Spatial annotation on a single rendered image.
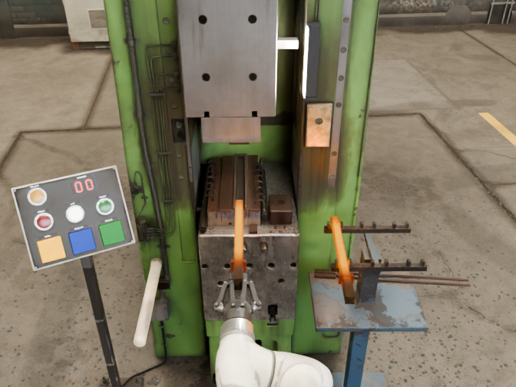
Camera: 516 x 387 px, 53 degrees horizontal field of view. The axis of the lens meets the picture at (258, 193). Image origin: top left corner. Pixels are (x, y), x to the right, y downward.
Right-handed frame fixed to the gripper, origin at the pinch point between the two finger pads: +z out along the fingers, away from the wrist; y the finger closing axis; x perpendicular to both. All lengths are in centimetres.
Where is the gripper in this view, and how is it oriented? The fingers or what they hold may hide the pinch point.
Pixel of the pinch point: (238, 274)
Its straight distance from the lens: 154.7
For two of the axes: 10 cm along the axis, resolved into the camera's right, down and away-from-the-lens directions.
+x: 0.0, -8.3, -5.5
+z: -0.2, -5.5, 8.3
